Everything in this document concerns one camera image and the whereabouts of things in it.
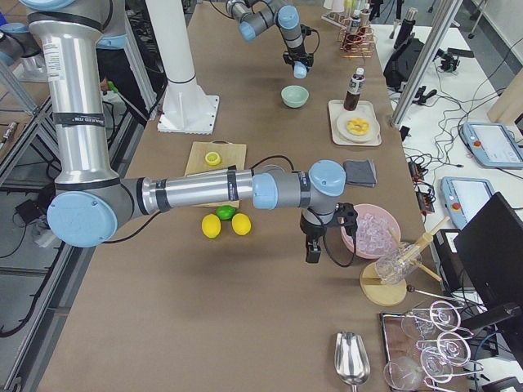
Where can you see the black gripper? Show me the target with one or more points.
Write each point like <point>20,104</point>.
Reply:
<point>311,231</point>
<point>294,55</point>

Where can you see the light blue plastic cup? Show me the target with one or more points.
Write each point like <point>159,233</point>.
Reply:
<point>299,70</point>

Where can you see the mint green bowl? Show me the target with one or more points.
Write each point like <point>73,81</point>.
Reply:
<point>294,96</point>

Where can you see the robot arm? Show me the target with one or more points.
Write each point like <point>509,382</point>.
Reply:
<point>283,15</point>
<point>93,197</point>

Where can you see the pink bowl of ice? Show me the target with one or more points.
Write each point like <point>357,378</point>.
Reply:
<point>373,236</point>

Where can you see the metal ice scoop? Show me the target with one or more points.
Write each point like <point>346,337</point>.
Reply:
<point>351,360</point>

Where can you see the standing dark tea bottle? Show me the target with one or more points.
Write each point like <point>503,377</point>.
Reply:
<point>354,90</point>

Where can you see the cream serving tray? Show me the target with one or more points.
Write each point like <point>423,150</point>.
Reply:
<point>336,108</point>

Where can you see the grey folded cloth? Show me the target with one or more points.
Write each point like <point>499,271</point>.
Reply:
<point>360,173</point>

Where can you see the whole lemon near board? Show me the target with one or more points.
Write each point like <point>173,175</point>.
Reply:
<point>241,224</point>

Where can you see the glazed donut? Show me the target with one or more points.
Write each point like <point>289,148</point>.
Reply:
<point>357,126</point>

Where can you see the clear glass on stand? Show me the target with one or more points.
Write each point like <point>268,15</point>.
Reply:
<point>398,264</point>

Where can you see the green lime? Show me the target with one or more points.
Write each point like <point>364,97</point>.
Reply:
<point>225,212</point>

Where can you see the wooden glass drying stand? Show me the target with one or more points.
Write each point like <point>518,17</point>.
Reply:
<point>390,295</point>

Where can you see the black backpack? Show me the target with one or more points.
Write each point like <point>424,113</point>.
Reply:
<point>400,65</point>

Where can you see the cream round plate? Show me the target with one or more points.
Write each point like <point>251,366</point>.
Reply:
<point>341,127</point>

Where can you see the whole lemon far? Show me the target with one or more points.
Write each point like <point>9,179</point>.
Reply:
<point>211,226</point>

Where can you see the bamboo cutting board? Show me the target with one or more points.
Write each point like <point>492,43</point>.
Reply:
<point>231,155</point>

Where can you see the half lemon slice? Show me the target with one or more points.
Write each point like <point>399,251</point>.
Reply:
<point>212,158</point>

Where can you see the blue teach pendant lower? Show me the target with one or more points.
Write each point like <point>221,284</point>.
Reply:
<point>464,197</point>

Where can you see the blue teach pendant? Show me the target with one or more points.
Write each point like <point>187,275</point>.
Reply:
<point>464,197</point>
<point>492,145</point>

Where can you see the wine glass upper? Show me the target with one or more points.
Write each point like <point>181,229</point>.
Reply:
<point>430,321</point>

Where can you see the wine glass lying front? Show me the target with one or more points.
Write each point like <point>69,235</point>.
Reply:
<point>403,374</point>

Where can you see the black monitor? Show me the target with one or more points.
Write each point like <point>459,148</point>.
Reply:
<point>490,249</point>

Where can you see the wine glass middle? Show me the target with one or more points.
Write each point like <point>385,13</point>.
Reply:
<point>450,346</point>

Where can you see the wine glass lower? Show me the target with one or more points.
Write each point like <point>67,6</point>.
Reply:
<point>439,370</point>

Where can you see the blue teach pendant upper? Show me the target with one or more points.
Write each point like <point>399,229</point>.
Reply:
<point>492,145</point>

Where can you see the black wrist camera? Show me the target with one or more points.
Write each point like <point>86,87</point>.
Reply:
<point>346,216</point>

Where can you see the copper wire bottle rack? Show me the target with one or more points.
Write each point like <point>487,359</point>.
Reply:
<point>354,42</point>

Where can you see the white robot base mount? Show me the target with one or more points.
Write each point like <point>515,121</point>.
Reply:
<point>186,107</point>

